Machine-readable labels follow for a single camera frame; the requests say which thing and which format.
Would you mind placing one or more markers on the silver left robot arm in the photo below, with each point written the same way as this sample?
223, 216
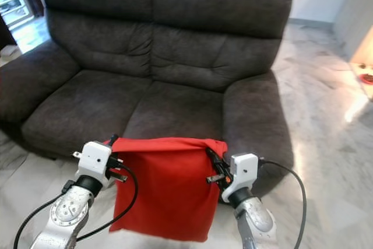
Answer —
64, 217

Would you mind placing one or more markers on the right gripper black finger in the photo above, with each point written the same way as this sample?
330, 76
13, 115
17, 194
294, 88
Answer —
215, 158

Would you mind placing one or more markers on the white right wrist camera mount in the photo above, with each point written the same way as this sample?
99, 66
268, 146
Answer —
245, 170

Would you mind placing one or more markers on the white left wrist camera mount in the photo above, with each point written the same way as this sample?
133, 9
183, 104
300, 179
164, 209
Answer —
96, 160

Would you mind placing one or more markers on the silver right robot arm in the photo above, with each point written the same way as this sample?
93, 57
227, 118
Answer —
256, 220

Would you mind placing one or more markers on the red pillow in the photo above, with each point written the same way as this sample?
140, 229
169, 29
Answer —
169, 196

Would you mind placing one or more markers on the small red plate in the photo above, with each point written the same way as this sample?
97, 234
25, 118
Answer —
367, 78

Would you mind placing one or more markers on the dark grey two-seat sofa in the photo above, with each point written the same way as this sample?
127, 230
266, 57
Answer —
151, 86

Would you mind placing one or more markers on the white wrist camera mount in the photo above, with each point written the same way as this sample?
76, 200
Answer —
245, 170
96, 160

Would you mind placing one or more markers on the dark brown wooden door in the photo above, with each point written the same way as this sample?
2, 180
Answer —
6, 38

